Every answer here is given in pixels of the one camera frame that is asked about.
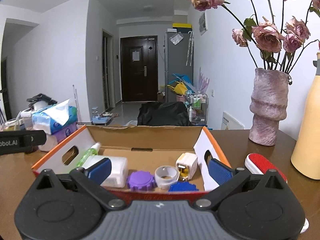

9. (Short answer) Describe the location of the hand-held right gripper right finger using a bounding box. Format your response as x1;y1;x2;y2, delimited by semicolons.
194;159;288;210

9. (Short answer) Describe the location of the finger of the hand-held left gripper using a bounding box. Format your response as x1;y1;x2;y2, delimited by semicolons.
19;129;47;153

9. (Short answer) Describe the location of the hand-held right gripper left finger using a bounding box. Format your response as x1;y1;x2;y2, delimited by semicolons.
31;158;125;209

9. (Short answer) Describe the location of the white plastic box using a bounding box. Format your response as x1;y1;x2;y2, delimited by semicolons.
82;155;129;188

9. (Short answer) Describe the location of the green spray bottle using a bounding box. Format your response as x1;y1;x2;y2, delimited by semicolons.
76;142;102;168

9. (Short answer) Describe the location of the white charger plug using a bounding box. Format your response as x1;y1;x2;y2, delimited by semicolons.
175;152;198;182

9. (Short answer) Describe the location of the blue ridged cap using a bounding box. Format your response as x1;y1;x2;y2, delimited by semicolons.
168;181;199;192

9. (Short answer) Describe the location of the purple ridged cap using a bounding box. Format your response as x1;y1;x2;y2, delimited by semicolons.
126;170;157;190

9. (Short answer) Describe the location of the grey tape ring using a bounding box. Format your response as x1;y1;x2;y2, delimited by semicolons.
154;165;179;188

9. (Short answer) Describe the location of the cardboard box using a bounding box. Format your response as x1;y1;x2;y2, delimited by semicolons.
31;125;232;200

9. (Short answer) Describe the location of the white tissue pack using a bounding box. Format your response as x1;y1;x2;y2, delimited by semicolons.
37;133;60;153

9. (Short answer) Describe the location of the glass cup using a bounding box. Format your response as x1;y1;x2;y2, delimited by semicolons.
1;121;20;132

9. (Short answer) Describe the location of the clear food container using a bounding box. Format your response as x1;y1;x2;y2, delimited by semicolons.
19;110;34;130

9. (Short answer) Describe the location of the blue tissue pack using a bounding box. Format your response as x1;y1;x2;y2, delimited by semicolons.
32;99;78;135

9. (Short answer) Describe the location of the purple tissue pack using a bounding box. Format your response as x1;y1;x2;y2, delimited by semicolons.
51;123;78;144

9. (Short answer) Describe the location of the black cloth pile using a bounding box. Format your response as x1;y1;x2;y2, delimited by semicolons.
27;93;58;105

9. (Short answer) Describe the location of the white framed board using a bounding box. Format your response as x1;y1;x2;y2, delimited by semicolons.
222;111;245;130

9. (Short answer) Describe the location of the blue pet feeder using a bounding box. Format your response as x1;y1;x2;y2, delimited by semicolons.
92;107;112;125

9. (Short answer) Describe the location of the white mop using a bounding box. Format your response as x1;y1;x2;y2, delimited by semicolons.
72;84;82;125

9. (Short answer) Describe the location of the metal trolley cart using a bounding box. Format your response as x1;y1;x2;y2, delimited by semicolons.
188;93;209;126

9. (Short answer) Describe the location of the black bag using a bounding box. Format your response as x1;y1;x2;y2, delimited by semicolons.
137;102;193;127

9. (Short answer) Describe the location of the pink textured vase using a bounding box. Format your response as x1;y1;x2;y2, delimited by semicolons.
249;67;290;146

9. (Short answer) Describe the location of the purple flower bouquet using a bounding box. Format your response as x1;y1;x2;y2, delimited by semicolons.
198;67;210;93

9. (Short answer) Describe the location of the yellow thermos jug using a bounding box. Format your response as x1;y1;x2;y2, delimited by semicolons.
291;52;320;180

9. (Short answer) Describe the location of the dark brown door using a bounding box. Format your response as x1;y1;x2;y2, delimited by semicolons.
120;35;158;102

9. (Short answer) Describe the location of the grey refrigerator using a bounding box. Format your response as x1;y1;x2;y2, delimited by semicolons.
164;29;194;103

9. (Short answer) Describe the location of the folded clear umbrella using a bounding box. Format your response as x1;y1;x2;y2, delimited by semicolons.
185;31;194;67

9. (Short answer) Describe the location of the clear plastic bag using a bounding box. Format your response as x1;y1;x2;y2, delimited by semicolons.
170;33;184;46

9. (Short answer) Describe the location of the bunch of dried pink roses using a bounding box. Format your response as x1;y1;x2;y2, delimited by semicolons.
187;0;320;72

